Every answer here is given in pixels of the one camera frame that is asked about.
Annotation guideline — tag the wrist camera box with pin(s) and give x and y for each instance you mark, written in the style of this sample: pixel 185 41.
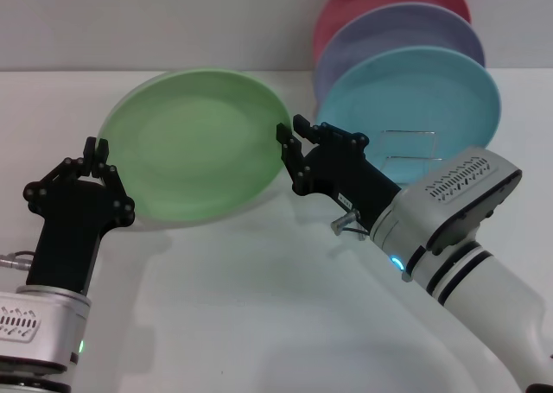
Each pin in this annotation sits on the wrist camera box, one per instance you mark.
pixel 17 324
pixel 458 194

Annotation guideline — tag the purple round plate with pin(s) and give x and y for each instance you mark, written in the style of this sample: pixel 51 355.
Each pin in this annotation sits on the purple round plate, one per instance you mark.
pixel 402 34

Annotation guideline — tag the green round plate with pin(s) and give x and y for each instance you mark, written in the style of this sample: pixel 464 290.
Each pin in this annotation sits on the green round plate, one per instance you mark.
pixel 194 151

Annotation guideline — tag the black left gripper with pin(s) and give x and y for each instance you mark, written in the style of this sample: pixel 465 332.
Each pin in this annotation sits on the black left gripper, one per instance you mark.
pixel 69 237

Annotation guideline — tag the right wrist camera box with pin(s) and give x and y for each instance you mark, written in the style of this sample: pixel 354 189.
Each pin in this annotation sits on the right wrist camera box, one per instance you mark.
pixel 458 194

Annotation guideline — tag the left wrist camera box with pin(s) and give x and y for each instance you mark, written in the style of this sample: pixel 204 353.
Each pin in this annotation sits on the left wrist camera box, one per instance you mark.
pixel 17 324

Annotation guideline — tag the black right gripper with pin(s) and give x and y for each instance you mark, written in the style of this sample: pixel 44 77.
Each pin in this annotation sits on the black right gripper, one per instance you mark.
pixel 350 177

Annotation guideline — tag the teal blue round plate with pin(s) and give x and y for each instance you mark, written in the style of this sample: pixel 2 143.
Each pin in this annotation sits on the teal blue round plate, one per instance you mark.
pixel 410 99

